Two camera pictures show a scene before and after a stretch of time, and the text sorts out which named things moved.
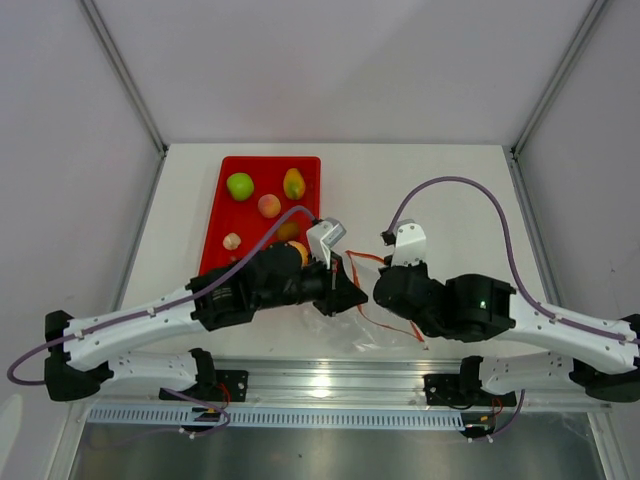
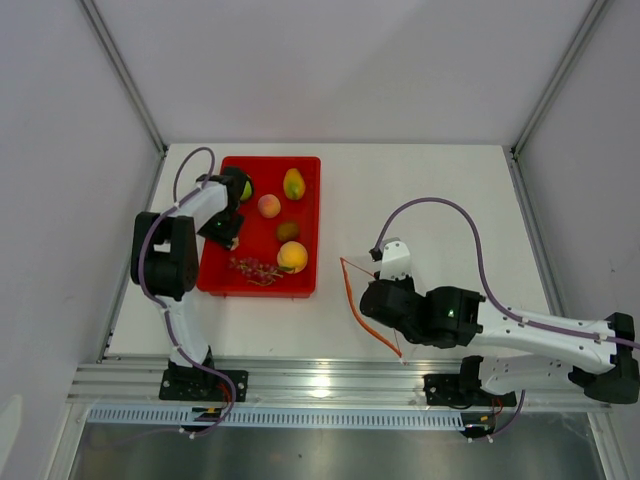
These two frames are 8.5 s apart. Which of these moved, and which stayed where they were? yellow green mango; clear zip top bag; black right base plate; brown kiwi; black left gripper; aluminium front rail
Moved: black left gripper; clear zip top bag
Stayed: yellow green mango; aluminium front rail; black right base plate; brown kiwi
